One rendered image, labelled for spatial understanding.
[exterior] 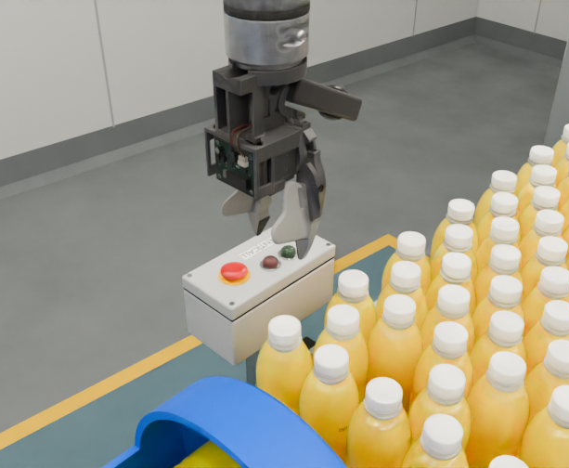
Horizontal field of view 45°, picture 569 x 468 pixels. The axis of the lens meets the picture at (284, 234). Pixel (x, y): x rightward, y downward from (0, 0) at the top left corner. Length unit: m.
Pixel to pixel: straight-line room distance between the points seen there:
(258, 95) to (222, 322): 0.38
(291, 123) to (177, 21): 3.10
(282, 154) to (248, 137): 0.04
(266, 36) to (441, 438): 0.42
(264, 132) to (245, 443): 0.27
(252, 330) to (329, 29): 3.62
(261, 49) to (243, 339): 0.44
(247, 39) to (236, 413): 0.31
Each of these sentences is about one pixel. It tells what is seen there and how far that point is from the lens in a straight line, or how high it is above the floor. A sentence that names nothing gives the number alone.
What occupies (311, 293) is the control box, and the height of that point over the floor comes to 1.04.
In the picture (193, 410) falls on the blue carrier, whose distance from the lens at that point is 0.59.
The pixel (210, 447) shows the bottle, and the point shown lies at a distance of 0.66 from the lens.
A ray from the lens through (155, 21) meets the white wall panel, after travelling 3.68.
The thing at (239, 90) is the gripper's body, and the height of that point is 1.43.
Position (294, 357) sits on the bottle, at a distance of 0.84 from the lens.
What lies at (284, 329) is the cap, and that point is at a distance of 0.82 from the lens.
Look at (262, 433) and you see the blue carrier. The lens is 0.55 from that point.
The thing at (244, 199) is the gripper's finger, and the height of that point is 1.28.
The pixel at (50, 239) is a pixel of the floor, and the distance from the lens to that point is 3.13.
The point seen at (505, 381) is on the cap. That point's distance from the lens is 0.81.
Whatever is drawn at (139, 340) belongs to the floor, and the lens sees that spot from 2.51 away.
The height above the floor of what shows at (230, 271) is 1.11.
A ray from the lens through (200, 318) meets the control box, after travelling 0.94.
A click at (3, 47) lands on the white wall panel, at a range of 3.38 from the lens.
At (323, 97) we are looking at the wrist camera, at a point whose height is 1.40.
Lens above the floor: 1.66
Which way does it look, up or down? 34 degrees down
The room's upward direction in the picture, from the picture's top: straight up
